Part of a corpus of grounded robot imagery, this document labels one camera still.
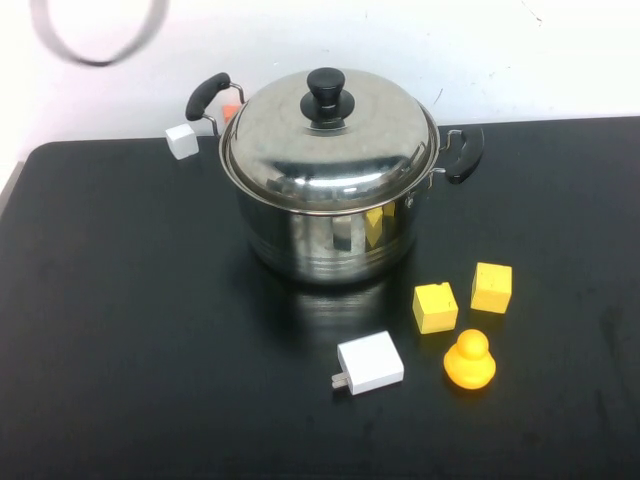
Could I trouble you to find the stainless steel lid black knob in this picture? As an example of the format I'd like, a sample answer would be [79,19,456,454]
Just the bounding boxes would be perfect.
[219,67,441,216]

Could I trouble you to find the white plug charger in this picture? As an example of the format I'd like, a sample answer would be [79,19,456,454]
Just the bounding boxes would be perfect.
[328,330,405,398]

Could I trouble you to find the notched yellow cube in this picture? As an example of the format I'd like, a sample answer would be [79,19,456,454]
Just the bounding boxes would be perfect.
[412,281,460,336]

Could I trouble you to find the white cube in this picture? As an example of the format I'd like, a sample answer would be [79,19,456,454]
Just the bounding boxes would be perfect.
[165,123,198,161]

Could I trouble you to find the plain yellow cube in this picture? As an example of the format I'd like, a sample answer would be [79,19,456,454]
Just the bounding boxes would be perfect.
[470,261,514,315]

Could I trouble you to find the yellow rubber duck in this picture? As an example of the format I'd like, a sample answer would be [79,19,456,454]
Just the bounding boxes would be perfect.
[442,328,498,391]

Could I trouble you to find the stainless steel pot black handles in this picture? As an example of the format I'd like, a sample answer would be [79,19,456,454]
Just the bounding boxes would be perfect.
[185,72,486,287]

